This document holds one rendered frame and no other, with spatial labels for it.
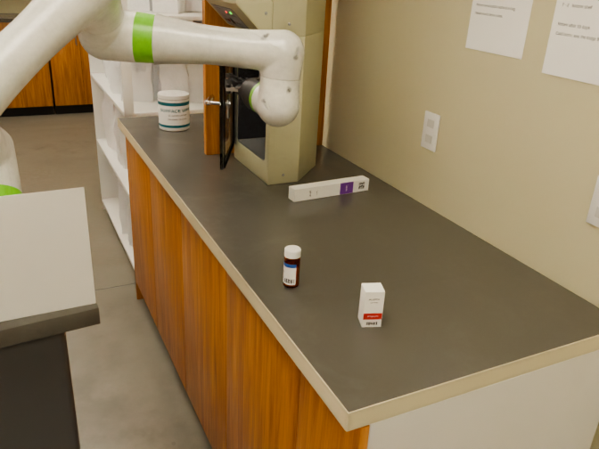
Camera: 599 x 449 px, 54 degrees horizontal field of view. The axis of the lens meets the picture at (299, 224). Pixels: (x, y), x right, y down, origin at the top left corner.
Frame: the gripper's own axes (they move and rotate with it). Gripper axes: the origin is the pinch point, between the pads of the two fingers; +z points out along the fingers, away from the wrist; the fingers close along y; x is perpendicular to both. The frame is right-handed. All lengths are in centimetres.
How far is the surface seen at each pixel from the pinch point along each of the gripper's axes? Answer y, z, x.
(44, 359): 62, -55, 47
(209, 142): -3.6, 33.2, 29.0
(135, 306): 18, 89, 128
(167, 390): 19, 21, 128
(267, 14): -9.6, -3.8, -19.2
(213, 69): -5.2, 33.2, 2.5
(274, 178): -13.9, -3.8, 31.9
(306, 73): -24.2, -1.8, -1.6
